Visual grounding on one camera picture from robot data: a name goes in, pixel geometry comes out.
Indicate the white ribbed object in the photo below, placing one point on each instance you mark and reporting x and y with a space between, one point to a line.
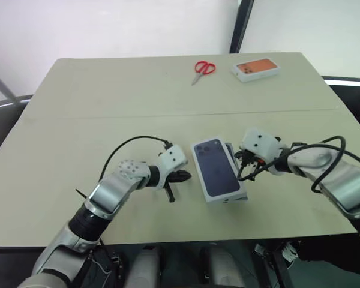
290 253

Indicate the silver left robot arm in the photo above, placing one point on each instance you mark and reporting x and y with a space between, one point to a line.
108 192

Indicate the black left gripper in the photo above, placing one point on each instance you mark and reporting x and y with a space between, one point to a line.
171 179

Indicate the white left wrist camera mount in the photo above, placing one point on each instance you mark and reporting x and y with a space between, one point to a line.
174 157

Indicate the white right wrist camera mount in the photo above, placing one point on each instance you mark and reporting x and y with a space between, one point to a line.
261 144

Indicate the white rounded shell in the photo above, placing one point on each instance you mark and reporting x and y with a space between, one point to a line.
147 267
222 267

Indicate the orange print phone box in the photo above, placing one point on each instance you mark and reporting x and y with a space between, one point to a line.
256 69

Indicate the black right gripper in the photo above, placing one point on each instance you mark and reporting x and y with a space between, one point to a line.
252 159

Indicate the black window post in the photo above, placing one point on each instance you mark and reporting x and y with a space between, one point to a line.
241 24

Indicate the black metal frame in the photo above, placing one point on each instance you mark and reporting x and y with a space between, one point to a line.
3 90

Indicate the black table leg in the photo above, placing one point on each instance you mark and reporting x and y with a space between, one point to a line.
280 270

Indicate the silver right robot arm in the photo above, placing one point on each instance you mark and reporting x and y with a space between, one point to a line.
348 186

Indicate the dark bench with light strip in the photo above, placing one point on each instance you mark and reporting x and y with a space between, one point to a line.
354 96

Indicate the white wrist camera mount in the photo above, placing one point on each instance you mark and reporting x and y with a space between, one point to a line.
174 157
261 144

